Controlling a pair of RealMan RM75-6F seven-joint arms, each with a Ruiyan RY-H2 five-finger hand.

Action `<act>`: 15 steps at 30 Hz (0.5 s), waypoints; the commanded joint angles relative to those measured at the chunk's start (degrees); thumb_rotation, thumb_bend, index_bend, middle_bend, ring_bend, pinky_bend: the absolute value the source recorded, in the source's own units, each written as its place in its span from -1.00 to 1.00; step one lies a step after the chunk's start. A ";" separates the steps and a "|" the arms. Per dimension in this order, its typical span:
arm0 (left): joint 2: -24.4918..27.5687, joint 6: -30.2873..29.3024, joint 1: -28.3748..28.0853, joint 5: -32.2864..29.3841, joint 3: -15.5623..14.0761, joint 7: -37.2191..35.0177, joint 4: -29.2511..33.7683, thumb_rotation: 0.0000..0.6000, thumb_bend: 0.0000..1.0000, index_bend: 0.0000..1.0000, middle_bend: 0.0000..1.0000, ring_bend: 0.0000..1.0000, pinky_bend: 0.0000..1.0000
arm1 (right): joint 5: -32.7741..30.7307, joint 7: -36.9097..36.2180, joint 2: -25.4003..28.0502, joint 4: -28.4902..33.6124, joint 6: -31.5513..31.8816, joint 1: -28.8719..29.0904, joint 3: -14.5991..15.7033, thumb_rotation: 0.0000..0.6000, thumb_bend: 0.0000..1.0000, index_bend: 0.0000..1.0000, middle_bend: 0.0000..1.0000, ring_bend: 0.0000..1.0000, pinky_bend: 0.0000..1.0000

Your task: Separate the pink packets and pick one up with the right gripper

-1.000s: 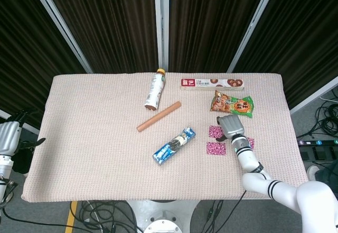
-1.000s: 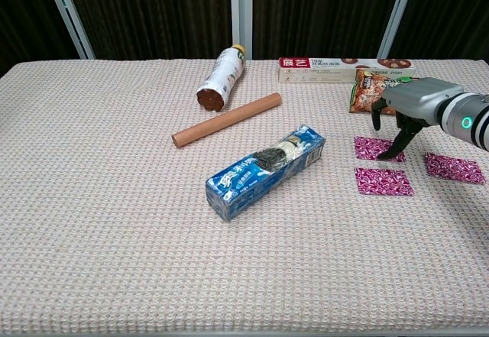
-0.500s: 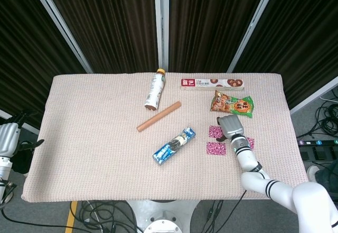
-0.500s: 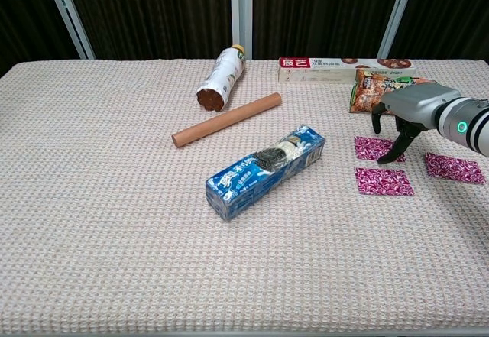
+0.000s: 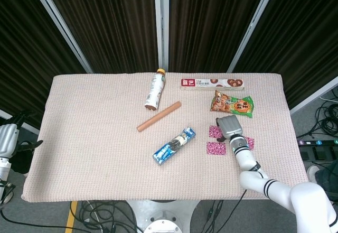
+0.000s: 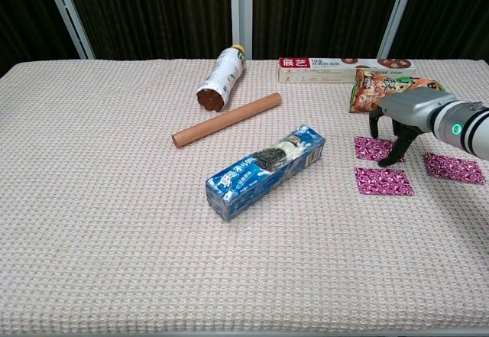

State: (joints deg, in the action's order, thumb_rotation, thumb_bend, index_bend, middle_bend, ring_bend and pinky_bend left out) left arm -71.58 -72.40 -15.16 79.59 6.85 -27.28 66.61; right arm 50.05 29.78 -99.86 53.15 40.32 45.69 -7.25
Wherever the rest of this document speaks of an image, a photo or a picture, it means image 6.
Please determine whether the white labelled drink bottle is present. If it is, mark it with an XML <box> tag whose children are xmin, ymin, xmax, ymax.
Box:
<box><xmin>196</xmin><ymin>44</ymin><xmax>246</xmax><ymax>113</ymax></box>

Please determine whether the wooden rolling pin rod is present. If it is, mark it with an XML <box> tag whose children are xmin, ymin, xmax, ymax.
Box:
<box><xmin>171</xmin><ymin>92</ymin><xmax>283</xmax><ymax>149</ymax></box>

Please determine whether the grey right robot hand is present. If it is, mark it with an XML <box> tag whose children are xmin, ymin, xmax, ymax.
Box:
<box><xmin>368</xmin><ymin>87</ymin><xmax>446</xmax><ymax>168</ymax></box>

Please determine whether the grey metal partition post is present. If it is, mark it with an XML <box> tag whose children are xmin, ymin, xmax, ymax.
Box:
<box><xmin>377</xmin><ymin>0</ymin><xmax>419</xmax><ymax>60</ymax></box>
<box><xmin>40</xmin><ymin>0</ymin><xmax>96</xmax><ymax>60</ymax></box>
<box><xmin>229</xmin><ymin>0</ymin><xmax>254</xmax><ymax>61</ymax></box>

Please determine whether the pink woven tablecloth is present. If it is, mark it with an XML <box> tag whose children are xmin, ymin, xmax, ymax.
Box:
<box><xmin>0</xmin><ymin>58</ymin><xmax>489</xmax><ymax>334</ymax></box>

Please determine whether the orange green snack bag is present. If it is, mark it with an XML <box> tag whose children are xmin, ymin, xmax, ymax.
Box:
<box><xmin>348</xmin><ymin>68</ymin><xmax>446</xmax><ymax>115</ymax></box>

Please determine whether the blue Oreo cookie box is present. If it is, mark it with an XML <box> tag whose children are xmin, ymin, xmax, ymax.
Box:
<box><xmin>205</xmin><ymin>124</ymin><xmax>327</xmax><ymax>222</ymax></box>

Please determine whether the white red baking paper box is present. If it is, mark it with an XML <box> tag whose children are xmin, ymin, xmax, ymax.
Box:
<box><xmin>277</xmin><ymin>57</ymin><xmax>417</xmax><ymax>84</ymax></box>

